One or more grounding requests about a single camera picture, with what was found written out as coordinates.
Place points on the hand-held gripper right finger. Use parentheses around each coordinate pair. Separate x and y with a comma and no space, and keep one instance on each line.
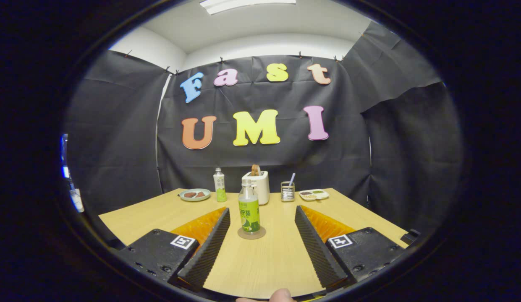
(317,251)

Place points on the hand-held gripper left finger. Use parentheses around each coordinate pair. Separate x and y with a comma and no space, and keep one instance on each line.
(210,251)

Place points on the round brown coaster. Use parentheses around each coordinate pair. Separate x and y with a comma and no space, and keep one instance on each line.
(243,235)

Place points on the green label juice bottle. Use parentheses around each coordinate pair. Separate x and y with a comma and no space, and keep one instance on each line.
(249,218)

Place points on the small capped green bottle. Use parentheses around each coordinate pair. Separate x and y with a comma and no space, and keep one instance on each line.
(220,186)

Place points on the wooden table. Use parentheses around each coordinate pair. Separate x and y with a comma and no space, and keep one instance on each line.
(260,268)

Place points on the pale green plate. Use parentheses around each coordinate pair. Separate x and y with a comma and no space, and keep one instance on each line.
(195,199)

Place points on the white divided dish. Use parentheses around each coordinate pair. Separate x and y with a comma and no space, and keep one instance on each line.
(314,195)

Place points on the metal mesh holder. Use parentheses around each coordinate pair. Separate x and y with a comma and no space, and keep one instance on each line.
(287,193)

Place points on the white straw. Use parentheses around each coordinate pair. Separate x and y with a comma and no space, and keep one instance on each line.
(292,179)

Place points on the white toaster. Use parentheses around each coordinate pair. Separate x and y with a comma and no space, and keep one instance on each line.
(263,188)

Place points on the bread slice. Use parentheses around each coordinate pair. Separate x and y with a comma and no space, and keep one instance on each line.
(255,170)

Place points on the black table clamp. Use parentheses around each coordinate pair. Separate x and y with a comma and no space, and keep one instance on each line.
(410,236)

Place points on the ceiling light panel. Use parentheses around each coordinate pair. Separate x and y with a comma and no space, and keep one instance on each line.
(247,5)

